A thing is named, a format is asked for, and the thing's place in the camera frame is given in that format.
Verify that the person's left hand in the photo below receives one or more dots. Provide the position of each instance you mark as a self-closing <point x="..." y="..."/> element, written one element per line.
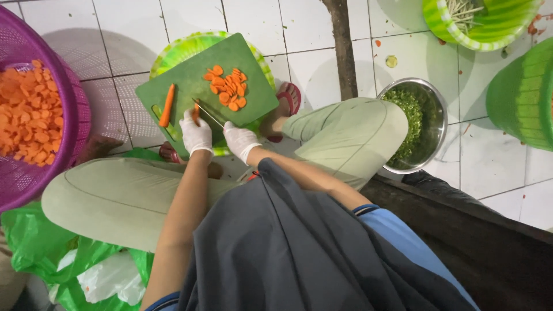
<point x="196" y="136"/>

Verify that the person's right hand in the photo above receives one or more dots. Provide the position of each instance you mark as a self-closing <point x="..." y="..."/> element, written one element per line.
<point x="241" y="141"/>

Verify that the person's left fingers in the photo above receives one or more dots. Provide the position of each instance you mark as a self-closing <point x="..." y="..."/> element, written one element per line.
<point x="188" y="120"/>

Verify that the person's right fingers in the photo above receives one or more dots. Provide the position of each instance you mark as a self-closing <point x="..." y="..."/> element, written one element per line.
<point x="231" y="129"/>

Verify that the small orange carrot piece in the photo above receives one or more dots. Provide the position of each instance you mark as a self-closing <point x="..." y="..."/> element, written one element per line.
<point x="196" y="113"/>

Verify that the thin kitchen knife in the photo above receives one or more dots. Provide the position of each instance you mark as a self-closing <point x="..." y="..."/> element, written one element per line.
<point x="208" y="114"/>

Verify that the long orange carrot half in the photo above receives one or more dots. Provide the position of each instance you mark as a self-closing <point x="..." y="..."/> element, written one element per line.
<point x="167" y="106"/>

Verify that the red sandal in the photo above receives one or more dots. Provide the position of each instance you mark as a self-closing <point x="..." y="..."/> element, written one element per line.
<point x="293" y="101"/>
<point x="169" y="154"/>

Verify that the pile of cut carrot slices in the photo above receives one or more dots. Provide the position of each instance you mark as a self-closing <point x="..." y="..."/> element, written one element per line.
<point x="227" y="88"/>

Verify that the person's left foot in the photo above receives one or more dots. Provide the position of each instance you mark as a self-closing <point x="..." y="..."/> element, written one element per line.
<point x="215" y="170"/>

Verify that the green plastic cutting board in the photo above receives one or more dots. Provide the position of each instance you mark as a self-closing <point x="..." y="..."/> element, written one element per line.
<point x="192" y="75"/>

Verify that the person's right foot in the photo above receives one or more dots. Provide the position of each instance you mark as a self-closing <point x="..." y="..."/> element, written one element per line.
<point x="276" y="119"/>

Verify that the green marbled plastic basin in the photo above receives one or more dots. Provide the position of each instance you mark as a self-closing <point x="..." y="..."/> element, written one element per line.
<point x="190" y="45"/>

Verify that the person's left leg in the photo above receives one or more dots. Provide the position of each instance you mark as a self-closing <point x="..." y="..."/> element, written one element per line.
<point x="116" y="198"/>

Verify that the purple plastic basket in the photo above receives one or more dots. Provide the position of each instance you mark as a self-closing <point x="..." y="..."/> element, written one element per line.
<point x="75" y="99"/>

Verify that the person's right leg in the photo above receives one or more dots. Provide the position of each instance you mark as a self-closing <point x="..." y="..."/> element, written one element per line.
<point x="350" y="134"/>

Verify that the dark grey cloth garment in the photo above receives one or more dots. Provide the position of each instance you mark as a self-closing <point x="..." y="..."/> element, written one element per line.
<point x="281" y="250"/>

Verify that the heap of carrot slices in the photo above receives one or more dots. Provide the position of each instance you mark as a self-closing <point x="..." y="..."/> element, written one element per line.
<point x="28" y="114"/>

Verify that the white plastic bag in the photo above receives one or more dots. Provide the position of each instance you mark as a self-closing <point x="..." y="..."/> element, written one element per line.
<point x="112" y="276"/>

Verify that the pale yellow vegetable slice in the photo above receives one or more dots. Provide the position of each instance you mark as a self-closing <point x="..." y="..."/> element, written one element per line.
<point x="391" y="61"/>

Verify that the chopped green vegetables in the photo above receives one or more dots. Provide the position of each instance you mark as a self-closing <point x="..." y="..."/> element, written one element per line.
<point x="406" y="116"/>

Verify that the blue shirt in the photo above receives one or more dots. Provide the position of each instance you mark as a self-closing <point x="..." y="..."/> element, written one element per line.
<point x="391" y="227"/>

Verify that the green plastic bag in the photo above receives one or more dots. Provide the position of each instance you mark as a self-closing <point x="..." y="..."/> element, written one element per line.
<point x="34" y="242"/>

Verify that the steel bowl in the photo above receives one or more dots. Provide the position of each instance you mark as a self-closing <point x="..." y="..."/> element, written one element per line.
<point x="434" y="125"/>

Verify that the pale bean sprouts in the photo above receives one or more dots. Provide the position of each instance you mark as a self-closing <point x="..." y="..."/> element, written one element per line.
<point x="464" y="15"/>

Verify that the dark wooden bench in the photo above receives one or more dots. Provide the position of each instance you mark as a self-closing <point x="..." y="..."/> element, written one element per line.
<point x="475" y="242"/>

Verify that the green plastic basket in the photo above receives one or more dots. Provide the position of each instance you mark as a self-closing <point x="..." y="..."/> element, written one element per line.
<point x="518" y="99"/>

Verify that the green striped plastic bowl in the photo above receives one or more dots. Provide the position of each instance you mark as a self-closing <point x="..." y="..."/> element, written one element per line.
<point x="501" y="26"/>

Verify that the orange carrot scraps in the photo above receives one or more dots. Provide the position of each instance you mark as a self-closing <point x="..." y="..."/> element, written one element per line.
<point x="533" y="26"/>

